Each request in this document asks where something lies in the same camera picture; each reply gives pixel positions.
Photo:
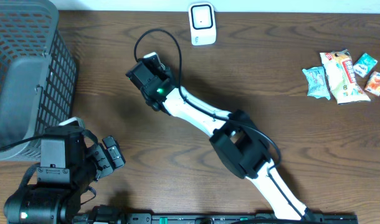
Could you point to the white barcode scanner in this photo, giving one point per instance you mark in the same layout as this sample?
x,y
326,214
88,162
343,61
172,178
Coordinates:
x,y
202,23

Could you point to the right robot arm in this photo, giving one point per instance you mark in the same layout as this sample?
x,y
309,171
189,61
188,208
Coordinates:
x,y
241,147

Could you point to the green tissue pack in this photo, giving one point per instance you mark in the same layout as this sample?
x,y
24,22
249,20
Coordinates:
x,y
364,65

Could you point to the orange tissue pack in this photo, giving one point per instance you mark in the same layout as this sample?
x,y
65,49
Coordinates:
x,y
373,84

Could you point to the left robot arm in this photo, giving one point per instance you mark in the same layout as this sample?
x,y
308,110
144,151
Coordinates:
x,y
72,158

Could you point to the grey plastic shopping basket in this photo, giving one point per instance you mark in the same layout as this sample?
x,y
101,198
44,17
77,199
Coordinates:
x,y
38,76

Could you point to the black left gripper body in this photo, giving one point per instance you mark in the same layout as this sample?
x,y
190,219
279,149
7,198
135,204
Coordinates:
x,y
106,156

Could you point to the white blue snack bag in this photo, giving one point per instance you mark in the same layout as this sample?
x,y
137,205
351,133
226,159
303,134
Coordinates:
x,y
341,77

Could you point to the light green wipes pack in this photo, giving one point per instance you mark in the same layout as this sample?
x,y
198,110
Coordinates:
x,y
317,86

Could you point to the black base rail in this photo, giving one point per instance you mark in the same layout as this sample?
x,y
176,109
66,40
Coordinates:
x,y
146,218

